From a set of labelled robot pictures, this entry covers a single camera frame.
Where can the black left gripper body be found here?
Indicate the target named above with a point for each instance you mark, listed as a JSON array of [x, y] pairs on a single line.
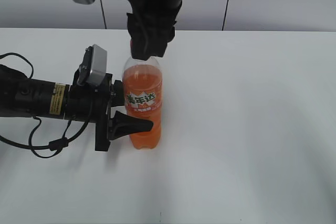
[[90, 104]]

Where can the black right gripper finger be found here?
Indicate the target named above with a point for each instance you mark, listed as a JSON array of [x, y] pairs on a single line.
[[139, 40], [159, 39]]

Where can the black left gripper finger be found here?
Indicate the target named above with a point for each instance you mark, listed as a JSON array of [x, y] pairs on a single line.
[[117, 98], [122, 125]]

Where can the orange Mirinda soda bottle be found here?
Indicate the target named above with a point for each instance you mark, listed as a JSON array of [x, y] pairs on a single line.
[[143, 93]]

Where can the orange bottle cap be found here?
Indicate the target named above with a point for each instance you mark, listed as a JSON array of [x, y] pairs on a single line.
[[131, 46]]

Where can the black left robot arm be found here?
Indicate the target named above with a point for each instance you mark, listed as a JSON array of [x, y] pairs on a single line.
[[24, 97]]

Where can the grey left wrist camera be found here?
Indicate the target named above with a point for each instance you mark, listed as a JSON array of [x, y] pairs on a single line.
[[92, 70]]

